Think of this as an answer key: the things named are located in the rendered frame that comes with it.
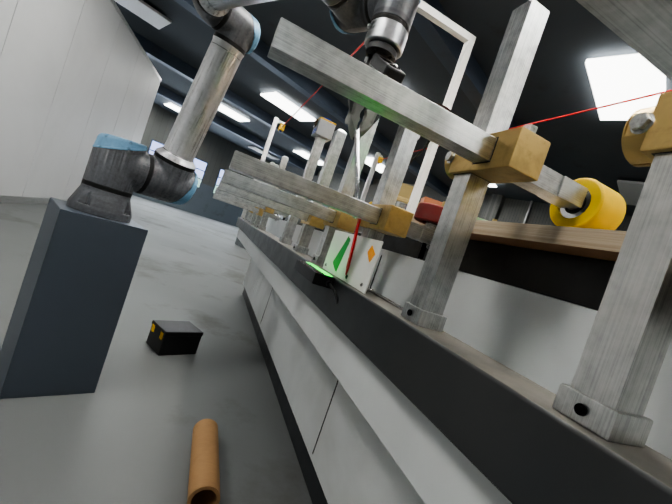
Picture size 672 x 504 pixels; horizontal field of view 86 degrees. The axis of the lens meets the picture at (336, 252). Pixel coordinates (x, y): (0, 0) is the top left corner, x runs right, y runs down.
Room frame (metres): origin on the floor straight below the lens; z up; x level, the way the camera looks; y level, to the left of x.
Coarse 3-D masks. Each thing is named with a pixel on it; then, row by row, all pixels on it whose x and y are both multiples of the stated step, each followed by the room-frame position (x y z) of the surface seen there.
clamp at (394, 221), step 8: (384, 208) 0.68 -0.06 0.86; (392, 208) 0.65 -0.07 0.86; (400, 208) 0.66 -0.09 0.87; (384, 216) 0.67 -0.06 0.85; (392, 216) 0.66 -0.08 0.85; (400, 216) 0.66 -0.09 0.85; (408, 216) 0.67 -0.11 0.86; (360, 224) 0.76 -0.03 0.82; (368, 224) 0.72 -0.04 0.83; (376, 224) 0.69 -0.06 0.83; (384, 224) 0.66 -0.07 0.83; (392, 224) 0.66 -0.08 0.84; (400, 224) 0.66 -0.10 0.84; (408, 224) 0.67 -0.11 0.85; (384, 232) 0.70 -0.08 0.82; (392, 232) 0.66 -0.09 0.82; (400, 232) 0.67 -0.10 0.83
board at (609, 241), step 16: (480, 224) 0.67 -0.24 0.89; (496, 224) 0.64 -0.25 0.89; (512, 224) 0.60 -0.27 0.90; (528, 224) 0.57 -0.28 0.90; (480, 240) 0.74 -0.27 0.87; (496, 240) 0.67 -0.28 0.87; (512, 240) 0.61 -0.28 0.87; (528, 240) 0.57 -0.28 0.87; (544, 240) 0.54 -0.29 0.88; (560, 240) 0.52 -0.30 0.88; (576, 240) 0.49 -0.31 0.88; (592, 240) 0.47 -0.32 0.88; (608, 240) 0.46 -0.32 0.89; (592, 256) 0.52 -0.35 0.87; (608, 256) 0.48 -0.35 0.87
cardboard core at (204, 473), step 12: (204, 420) 1.16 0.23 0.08; (204, 432) 1.10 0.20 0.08; (216, 432) 1.13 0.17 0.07; (192, 444) 1.07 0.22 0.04; (204, 444) 1.04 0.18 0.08; (216, 444) 1.07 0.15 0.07; (192, 456) 1.02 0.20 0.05; (204, 456) 0.99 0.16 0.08; (216, 456) 1.02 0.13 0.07; (192, 468) 0.97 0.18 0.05; (204, 468) 0.95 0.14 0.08; (216, 468) 0.97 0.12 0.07; (192, 480) 0.92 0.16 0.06; (204, 480) 0.91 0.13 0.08; (216, 480) 0.93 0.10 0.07; (192, 492) 0.88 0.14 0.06; (204, 492) 0.96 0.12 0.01; (216, 492) 0.90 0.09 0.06
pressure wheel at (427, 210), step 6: (420, 204) 0.73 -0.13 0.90; (426, 204) 0.72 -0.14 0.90; (432, 204) 0.71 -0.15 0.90; (420, 210) 0.73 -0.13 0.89; (426, 210) 0.72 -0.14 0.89; (432, 210) 0.71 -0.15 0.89; (438, 210) 0.71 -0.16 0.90; (414, 216) 0.74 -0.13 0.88; (420, 216) 0.72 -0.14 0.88; (426, 216) 0.71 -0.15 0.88; (432, 216) 0.71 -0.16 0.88; (438, 216) 0.71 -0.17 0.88; (420, 222) 0.78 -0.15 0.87; (426, 222) 0.74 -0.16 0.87; (432, 222) 0.72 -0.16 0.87; (432, 228) 0.73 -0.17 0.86; (420, 252) 0.74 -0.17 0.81; (420, 258) 0.74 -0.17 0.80
